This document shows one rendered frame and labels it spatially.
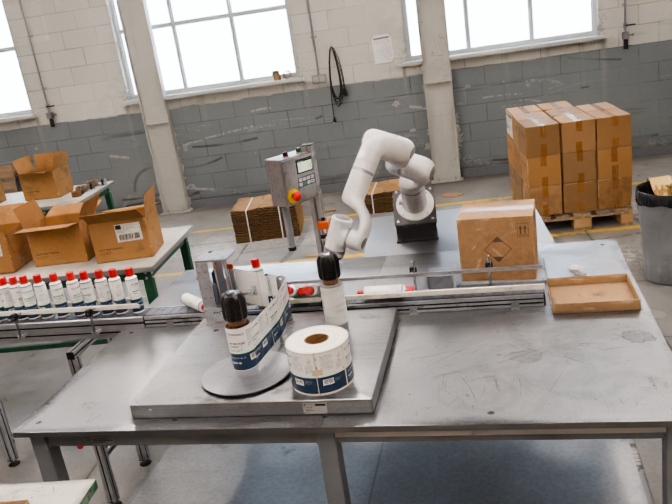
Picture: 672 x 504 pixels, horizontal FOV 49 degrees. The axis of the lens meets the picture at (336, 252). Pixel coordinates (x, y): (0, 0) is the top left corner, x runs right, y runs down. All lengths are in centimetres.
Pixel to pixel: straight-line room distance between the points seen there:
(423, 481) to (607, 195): 386
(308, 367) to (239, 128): 647
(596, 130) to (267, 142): 386
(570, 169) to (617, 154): 37
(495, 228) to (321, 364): 108
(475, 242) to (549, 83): 547
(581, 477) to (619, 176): 372
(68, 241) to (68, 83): 469
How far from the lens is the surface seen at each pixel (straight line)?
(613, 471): 303
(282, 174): 284
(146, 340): 310
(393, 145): 295
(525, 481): 297
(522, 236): 300
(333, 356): 224
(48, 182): 692
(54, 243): 468
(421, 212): 370
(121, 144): 902
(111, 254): 448
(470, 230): 301
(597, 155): 625
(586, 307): 279
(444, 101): 823
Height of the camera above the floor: 198
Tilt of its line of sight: 18 degrees down
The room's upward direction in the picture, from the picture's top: 9 degrees counter-clockwise
